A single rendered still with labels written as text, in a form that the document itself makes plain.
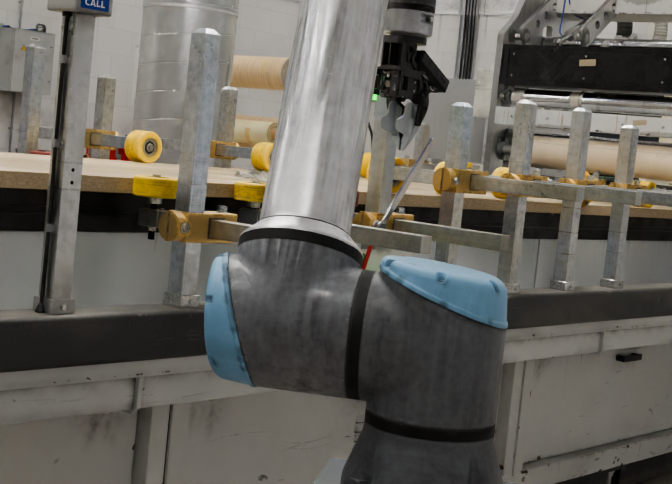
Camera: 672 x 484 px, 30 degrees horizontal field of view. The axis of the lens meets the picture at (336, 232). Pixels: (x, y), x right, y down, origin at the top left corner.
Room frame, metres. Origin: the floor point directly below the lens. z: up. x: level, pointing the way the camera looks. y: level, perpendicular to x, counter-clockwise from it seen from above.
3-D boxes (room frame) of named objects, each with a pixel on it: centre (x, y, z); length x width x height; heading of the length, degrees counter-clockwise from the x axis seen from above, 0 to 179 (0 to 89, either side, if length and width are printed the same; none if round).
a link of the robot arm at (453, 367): (1.43, -0.12, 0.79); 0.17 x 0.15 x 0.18; 81
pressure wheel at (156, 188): (2.20, 0.32, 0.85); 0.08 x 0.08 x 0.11
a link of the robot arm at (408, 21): (2.37, -0.10, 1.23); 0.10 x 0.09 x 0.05; 50
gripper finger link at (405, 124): (2.36, -0.11, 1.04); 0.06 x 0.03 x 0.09; 140
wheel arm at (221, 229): (2.07, 0.17, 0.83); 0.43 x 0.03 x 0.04; 50
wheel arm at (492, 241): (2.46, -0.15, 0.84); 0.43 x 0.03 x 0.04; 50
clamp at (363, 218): (2.49, -0.09, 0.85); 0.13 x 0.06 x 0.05; 140
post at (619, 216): (3.23, -0.72, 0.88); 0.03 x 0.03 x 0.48; 50
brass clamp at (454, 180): (2.67, -0.25, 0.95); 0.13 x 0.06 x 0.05; 140
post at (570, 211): (3.04, -0.56, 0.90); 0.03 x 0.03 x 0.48; 50
